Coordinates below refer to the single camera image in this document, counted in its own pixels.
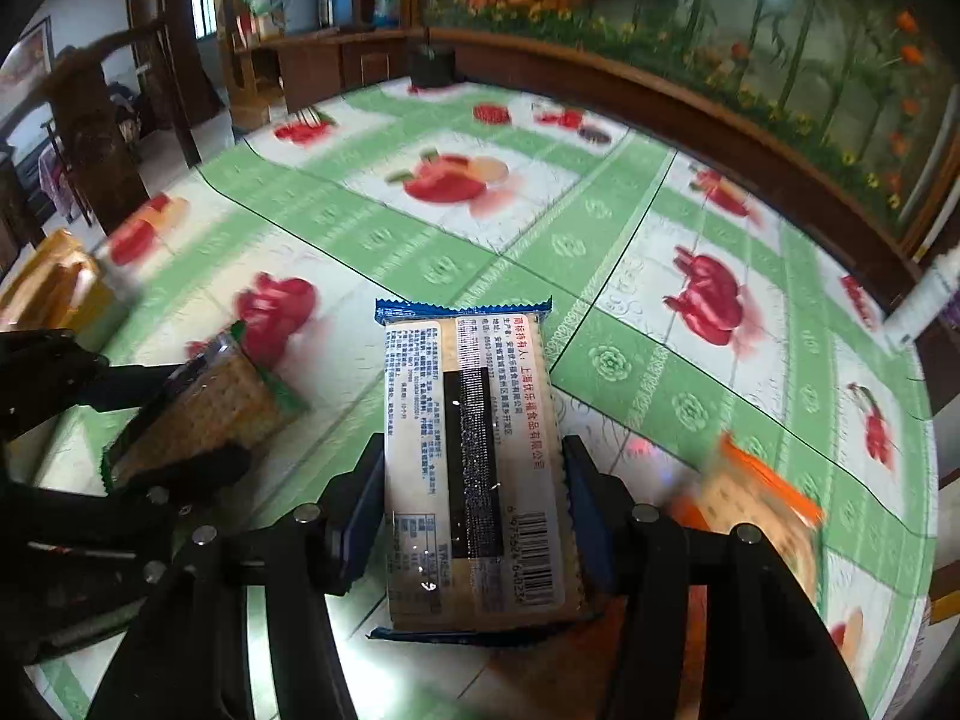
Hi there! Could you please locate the white spray bottle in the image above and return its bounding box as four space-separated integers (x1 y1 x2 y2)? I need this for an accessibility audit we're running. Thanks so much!
881 251 960 350

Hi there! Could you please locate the blue cracker packet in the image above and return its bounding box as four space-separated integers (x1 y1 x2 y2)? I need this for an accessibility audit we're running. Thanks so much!
367 296 590 646

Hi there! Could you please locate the wooden partition cabinet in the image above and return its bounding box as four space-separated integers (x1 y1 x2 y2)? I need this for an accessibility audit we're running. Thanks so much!
210 0 960 308

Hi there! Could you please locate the framed wall picture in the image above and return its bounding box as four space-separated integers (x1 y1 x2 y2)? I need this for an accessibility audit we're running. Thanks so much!
0 19 53 91

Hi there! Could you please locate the small black container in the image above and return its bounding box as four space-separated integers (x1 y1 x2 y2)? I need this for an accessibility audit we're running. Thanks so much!
407 45 456 89

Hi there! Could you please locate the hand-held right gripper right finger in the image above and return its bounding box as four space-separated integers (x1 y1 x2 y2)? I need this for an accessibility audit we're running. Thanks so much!
561 433 886 720

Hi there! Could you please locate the flower scene glass panel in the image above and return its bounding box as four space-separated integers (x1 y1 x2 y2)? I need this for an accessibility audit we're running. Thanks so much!
420 0 960 233

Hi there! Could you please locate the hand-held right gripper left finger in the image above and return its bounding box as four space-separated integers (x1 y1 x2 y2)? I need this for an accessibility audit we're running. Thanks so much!
86 433 389 720

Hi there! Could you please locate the green cracker packet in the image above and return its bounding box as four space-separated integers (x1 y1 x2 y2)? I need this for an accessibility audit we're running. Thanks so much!
101 319 308 492

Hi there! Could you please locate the large orange-edged cracker packet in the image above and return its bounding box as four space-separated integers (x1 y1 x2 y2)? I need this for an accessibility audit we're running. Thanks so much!
667 431 826 608

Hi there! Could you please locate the dark wooden chair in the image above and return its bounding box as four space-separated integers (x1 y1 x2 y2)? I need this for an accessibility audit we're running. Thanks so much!
41 22 226 233

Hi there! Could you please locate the yellow plastic basket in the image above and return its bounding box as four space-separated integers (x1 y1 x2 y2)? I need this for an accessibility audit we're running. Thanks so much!
0 229 121 335

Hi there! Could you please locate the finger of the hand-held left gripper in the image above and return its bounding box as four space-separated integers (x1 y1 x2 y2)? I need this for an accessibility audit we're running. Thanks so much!
0 328 231 460
0 442 254 550

